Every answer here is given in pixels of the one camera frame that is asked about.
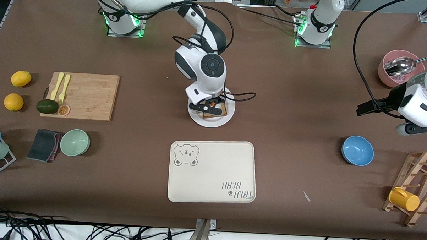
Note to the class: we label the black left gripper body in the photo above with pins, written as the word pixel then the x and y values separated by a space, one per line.
pixel 391 100

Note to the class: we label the white round plate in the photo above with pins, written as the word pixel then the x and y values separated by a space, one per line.
pixel 210 122

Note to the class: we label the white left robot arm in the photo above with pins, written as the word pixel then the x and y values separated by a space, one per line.
pixel 323 17

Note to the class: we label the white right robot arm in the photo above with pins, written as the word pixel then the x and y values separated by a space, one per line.
pixel 200 80

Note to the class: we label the pink bowl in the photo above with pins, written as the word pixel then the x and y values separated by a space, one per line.
pixel 383 74

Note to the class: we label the metal scoop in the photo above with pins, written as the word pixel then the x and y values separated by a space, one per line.
pixel 402 65

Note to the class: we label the blue bowl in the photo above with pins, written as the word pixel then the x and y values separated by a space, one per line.
pixel 358 150

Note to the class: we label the wooden mug rack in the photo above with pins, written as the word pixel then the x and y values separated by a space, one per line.
pixel 419 154

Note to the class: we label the cream bear print tray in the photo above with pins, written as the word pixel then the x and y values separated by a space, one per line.
pixel 211 176

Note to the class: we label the yellow mug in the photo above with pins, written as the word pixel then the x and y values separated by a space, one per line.
pixel 406 200

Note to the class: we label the white tape scrap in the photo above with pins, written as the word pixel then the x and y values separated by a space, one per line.
pixel 306 196

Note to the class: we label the bamboo cutting board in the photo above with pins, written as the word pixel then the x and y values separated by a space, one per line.
pixel 90 98

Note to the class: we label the mint green bowl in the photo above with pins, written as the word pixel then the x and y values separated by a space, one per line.
pixel 74 142

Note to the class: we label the yellow plastic fork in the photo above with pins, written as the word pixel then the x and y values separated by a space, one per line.
pixel 66 83

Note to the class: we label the orange slice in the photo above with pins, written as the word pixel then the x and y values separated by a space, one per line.
pixel 63 110

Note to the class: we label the yellow plastic knife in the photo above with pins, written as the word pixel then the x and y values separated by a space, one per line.
pixel 57 86

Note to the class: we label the pink folded cloth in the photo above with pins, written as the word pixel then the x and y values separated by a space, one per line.
pixel 57 146

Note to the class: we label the dark green avocado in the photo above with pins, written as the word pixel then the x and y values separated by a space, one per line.
pixel 47 106

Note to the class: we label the dark grey folded cloth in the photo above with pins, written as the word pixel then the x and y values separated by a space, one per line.
pixel 42 145

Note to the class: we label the yellow lemon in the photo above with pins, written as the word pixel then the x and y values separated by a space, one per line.
pixel 21 79
pixel 13 102

